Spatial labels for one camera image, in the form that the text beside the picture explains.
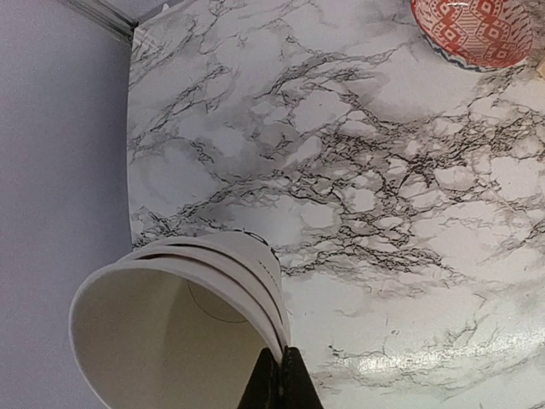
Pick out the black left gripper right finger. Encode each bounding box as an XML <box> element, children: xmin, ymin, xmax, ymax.
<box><xmin>280</xmin><ymin>347</ymin><xmax>324</xmax><ymax>409</ymax></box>

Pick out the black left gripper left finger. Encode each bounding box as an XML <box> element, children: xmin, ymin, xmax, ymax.
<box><xmin>238</xmin><ymin>348</ymin><xmax>282</xmax><ymax>409</ymax></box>

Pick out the stack of white cups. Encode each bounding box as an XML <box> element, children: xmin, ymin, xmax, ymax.
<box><xmin>69</xmin><ymin>230</ymin><xmax>290</xmax><ymax>408</ymax></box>

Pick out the brown paper takeout bag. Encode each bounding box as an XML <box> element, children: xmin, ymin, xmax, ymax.
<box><xmin>536</xmin><ymin>60</ymin><xmax>545</xmax><ymax>78</ymax></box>

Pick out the red patterned bowl left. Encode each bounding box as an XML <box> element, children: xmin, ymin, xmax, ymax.
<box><xmin>410</xmin><ymin>0</ymin><xmax>533</xmax><ymax>72</ymax></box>

